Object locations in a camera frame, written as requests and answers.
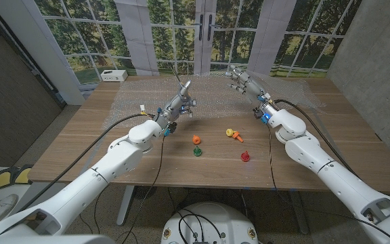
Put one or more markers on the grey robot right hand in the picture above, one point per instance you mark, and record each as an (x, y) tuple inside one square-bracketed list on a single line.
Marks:
[(252, 88)]

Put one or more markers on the dark wooden door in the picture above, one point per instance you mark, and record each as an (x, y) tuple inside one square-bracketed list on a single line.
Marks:
[(9, 108)]

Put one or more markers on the green toy fruit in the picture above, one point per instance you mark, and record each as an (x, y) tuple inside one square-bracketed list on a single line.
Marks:
[(197, 151)]

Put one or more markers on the orange toy carrot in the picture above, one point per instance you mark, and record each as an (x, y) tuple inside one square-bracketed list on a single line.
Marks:
[(237, 136)]

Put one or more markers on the printed forest window backdrop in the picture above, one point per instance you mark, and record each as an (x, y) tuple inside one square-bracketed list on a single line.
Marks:
[(181, 34)]

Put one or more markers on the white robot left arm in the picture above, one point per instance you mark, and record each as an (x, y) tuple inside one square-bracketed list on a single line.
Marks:
[(90, 186)]

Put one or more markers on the grey table leg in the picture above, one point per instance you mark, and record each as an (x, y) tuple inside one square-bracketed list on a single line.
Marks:
[(298, 211)]

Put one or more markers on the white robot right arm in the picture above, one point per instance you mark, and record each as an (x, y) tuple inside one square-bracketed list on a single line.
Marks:
[(334, 173)]

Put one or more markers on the red toy fruit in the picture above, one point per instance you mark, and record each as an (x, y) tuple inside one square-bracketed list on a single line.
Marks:
[(245, 156)]

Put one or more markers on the white table leg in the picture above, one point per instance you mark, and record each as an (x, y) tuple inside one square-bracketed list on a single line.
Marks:
[(125, 205)]

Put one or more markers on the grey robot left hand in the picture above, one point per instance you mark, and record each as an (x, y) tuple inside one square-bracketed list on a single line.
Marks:
[(173, 108)]

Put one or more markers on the white power box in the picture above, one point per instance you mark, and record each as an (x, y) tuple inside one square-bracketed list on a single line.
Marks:
[(114, 75)]

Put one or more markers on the orange toy fruit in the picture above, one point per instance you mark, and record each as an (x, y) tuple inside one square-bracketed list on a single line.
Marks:
[(196, 139)]

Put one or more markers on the yellow black foot pedal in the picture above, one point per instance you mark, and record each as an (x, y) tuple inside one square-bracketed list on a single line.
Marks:
[(2, 178), (24, 173)]

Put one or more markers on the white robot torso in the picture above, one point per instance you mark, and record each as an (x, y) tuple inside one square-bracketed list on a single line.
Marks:
[(215, 220)]

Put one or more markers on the clear bubble wrap sheet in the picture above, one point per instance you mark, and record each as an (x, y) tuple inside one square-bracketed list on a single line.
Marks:
[(141, 95)]

